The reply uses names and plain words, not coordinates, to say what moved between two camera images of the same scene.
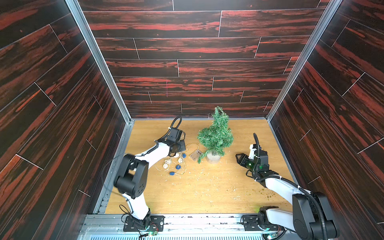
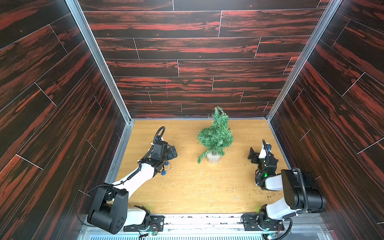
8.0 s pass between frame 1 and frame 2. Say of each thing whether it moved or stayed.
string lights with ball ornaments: moved
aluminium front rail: stayed
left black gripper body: moved
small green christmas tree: stayed
